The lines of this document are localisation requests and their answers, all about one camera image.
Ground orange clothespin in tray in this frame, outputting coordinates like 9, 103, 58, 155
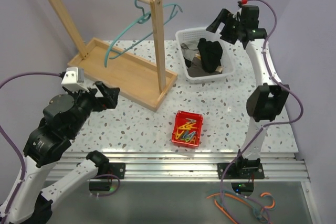
189, 136, 197, 144

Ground wooden clothes rack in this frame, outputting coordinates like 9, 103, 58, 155
48, 0, 177, 112

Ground aluminium mounting rail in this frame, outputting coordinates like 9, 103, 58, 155
44, 151, 310, 183

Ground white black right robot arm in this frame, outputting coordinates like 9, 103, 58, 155
206, 1, 289, 179

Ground wooden block in basket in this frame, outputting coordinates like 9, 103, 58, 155
195, 54, 223, 73

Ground teal plastic clothes hanger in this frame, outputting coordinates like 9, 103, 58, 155
103, 0, 183, 68

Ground grey clothes in basket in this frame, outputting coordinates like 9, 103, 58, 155
181, 41, 207, 78

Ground orange hanger on floor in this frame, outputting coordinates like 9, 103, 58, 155
206, 191, 276, 224

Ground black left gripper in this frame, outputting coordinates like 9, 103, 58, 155
66, 80, 120, 136

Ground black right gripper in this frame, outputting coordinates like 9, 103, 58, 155
206, 9, 244, 45

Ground yellow clothespin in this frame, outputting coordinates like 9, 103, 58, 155
178, 123, 197, 131
175, 130, 185, 140

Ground red plastic tray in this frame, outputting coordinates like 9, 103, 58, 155
171, 110, 203, 148

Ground beige clothespin in tray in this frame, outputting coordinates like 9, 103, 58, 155
186, 118, 197, 124

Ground white plastic basket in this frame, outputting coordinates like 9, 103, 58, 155
175, 27, 235, 84

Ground teal clothespin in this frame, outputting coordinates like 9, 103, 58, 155
181, 131, 197, 142

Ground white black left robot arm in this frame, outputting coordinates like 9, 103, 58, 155
1, 81, 120, 223

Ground yellow clothespin in tray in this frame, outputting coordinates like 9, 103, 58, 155
178, 123, 197, 131

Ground black underwear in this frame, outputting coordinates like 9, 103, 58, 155
197, 38, 223, 73

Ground teal hanger on floor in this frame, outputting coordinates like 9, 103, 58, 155
205, 189, 277, 223

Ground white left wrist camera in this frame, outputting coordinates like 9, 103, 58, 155
61, 67, 89, 92

